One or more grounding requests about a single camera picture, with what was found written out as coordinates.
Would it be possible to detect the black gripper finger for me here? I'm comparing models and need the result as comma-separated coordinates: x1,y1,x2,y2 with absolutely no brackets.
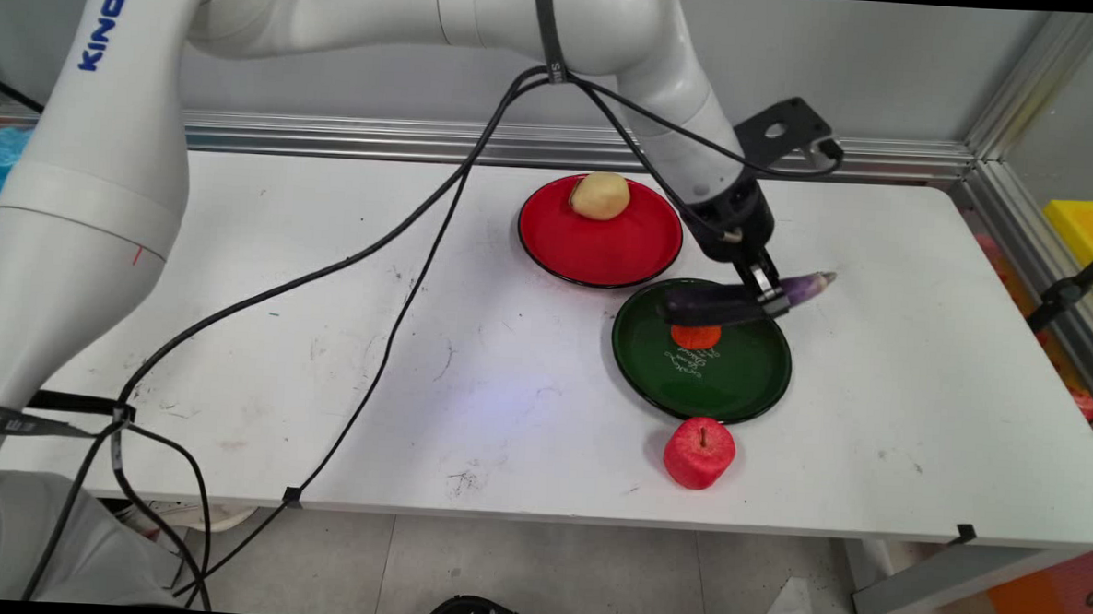
755,247,795,318
736,259,768,304

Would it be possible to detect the yellow plastic bin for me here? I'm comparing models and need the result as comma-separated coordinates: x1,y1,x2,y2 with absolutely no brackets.
1039,197,1093,305

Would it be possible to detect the orange carrot piece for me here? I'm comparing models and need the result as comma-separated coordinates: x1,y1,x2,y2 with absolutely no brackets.
669,322,723,351

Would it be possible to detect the black round floor object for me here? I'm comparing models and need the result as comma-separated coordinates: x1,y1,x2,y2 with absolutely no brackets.
421,593,540,614

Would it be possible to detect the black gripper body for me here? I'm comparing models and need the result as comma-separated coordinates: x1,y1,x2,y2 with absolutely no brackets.
676,175,780,267

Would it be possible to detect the red apple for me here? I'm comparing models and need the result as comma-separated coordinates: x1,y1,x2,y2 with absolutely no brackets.
662,416,739,492

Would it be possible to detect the thin long black cable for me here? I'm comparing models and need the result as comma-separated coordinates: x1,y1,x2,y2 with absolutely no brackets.
172,52,550,614

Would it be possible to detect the black clamp bar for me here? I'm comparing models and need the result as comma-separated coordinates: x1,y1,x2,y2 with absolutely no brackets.
1024,240,1093,337

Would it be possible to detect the blue plastic bag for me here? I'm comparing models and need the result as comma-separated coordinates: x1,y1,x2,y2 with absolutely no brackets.
0,125,35,218

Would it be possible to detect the purple eggplant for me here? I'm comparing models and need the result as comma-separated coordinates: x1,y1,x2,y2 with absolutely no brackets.
660,264,838,336

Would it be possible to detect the black strap with white print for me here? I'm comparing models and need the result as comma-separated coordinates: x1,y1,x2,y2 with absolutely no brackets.
0,388,138,444

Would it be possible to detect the black strap on arm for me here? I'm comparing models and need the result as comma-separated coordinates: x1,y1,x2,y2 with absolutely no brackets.
530,0,574,87

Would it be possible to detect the thick long black cable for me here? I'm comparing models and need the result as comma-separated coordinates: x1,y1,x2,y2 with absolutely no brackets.
22,43,550,614

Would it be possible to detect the horizontal aluminium frame rail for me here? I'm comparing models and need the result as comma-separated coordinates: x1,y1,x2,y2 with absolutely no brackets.
0,100,979,189

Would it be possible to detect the red round plate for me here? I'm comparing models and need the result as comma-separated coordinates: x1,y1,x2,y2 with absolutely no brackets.
514,171,687,292

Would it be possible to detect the orange box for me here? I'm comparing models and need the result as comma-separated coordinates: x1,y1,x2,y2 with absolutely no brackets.
985,546,1093,614

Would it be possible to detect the angled aluminium frame rail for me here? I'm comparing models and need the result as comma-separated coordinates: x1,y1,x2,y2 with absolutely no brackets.
941,6,1093,407

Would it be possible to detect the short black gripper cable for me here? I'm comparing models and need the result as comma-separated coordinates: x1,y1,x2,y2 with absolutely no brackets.
563,76,753,243

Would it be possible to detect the grey table leg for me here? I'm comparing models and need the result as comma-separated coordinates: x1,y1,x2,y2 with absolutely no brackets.
832,536,1074,614

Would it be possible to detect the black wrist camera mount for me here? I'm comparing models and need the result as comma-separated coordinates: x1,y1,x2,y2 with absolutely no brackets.
732,95,839,174

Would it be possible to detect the yellow potato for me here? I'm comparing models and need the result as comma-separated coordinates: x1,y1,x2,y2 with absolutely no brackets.
568,171,632,224

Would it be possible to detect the green round plate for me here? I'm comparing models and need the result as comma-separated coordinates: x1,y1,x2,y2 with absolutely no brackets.
607,274,796,428

